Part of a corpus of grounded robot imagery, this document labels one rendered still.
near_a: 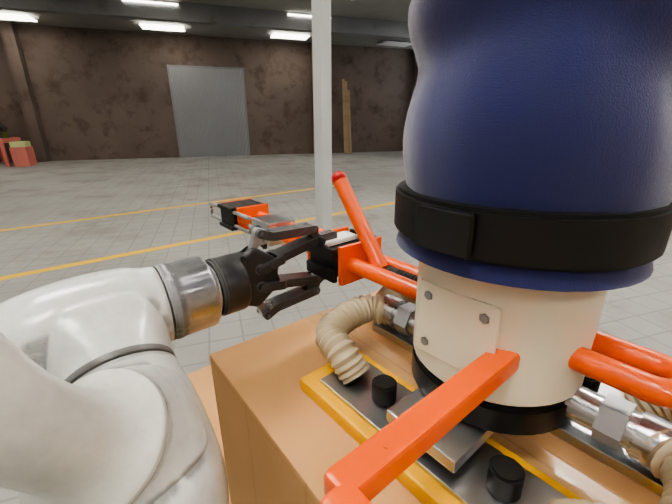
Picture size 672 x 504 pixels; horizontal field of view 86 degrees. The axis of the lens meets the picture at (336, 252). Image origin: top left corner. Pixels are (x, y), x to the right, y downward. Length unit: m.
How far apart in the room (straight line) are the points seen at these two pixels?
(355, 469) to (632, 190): 0.24
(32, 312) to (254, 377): 0.26
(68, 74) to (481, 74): 15.19
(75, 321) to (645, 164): 0.45
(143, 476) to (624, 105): 0.38
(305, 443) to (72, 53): 15.15
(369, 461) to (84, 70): 15.16
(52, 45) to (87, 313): 15.18
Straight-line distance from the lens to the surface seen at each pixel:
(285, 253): 0.50
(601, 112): 0.28
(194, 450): 0.33
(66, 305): 0.41
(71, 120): 15.36
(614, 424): 0.41
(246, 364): 0.55
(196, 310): 0.43
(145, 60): 14.97
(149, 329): 0.40
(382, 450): 0.24
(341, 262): 0.51
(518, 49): 0.28
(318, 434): 0.44
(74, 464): 0.28
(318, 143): 3.54
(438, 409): 0.27
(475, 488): 0.39
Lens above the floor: 1.27
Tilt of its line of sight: 20 degrees down
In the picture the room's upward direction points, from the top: straight up
